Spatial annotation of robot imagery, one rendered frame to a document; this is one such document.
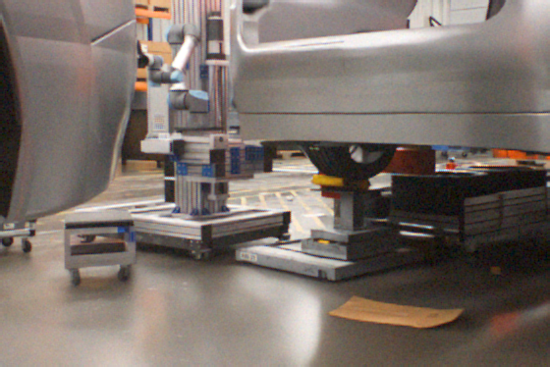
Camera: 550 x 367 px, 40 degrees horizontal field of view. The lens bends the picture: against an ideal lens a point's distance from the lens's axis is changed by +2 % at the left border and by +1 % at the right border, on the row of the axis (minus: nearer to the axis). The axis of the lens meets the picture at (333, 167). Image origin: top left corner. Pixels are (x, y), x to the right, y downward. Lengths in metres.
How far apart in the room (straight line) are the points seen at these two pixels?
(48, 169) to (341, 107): 1.91
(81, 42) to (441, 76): 1.63
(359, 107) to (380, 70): 0.20
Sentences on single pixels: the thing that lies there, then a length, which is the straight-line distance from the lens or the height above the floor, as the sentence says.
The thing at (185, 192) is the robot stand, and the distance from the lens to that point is 5.16.
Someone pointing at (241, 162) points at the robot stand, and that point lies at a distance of 5.02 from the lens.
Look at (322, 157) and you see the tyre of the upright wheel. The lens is 4.21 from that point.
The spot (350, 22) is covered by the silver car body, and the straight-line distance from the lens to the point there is 4.21.
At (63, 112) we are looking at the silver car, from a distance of 1.26.
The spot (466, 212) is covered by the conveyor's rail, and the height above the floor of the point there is 0.30.
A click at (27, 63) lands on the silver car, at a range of 1.21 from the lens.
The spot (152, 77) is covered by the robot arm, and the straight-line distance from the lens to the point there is 4.67.
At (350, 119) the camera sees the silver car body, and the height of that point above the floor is 0.88.
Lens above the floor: 0.91
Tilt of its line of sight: 4 degrees down
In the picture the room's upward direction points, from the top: straight up
